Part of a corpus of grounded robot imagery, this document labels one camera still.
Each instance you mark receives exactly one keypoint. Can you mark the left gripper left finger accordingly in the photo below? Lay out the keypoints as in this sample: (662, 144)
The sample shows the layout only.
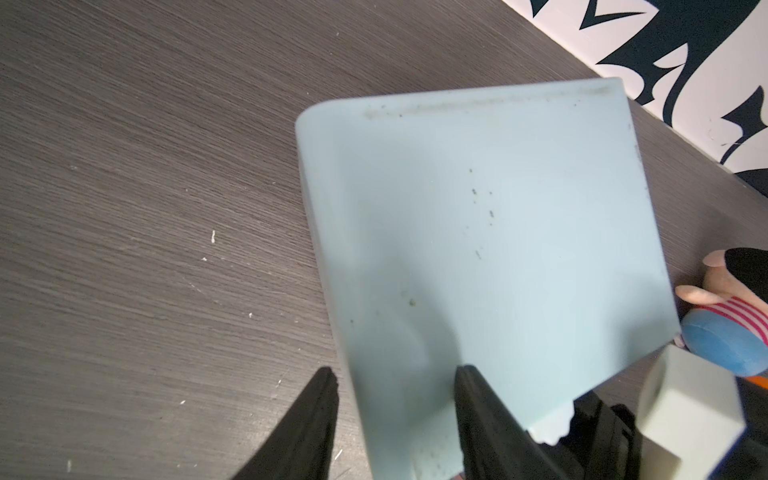
(301, 444)

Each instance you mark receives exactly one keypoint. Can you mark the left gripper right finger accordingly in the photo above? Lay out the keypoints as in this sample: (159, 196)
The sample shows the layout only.
(493, 443)

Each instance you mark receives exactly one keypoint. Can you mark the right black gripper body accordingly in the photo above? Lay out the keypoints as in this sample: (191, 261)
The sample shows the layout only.
(604, 439)

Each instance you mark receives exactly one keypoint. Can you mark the light blue drawer cabinet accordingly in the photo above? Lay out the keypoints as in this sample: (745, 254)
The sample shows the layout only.
(509, 228)

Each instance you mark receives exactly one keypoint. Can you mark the plush doll blue pants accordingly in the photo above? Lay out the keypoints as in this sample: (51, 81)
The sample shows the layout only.
(727, 320)

